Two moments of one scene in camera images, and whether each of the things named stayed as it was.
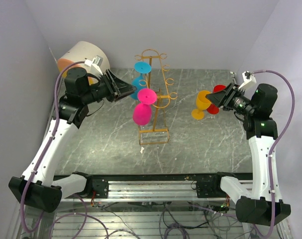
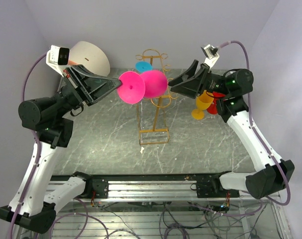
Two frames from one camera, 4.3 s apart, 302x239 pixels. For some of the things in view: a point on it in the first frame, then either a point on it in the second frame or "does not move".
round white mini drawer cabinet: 81,52 does not move
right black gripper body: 236,100 to 211,81
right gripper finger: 216,103 to 190,88
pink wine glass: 142,112 to 135,86
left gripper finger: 120,94 to 101,90
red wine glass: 214,109 does not move
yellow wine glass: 203,103 does not move
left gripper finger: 122,87 to 83,74
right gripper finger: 216,97 to 189,73
